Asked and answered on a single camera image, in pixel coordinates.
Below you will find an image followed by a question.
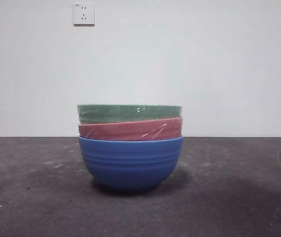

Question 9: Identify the green ribbed bowl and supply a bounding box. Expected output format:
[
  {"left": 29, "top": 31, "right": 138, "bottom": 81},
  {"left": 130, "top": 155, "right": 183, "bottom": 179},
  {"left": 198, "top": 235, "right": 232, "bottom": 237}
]
[{"left": 77, "top": 104, "right": 183, "bottom": 124}]

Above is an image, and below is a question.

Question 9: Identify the red ribbed bowl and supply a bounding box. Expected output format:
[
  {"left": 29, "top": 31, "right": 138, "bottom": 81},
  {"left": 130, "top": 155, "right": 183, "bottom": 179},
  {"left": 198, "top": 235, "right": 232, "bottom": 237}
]
[{"left": 78, "top": 117, "right": 183, "bottom": 142}]

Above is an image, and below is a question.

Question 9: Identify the blue ribbed bowl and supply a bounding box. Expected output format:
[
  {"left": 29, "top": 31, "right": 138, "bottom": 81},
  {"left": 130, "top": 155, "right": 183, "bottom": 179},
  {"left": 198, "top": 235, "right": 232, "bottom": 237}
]
[{"left": 78, "top": 135, "right": 184, "bottom": 192}]

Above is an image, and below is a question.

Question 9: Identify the white wall socket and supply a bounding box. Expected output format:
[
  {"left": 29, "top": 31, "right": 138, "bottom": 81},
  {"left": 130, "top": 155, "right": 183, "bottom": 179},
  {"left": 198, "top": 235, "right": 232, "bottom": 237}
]
[{"left": 73, "top": 2, "right": 95, "bottom": 26}]

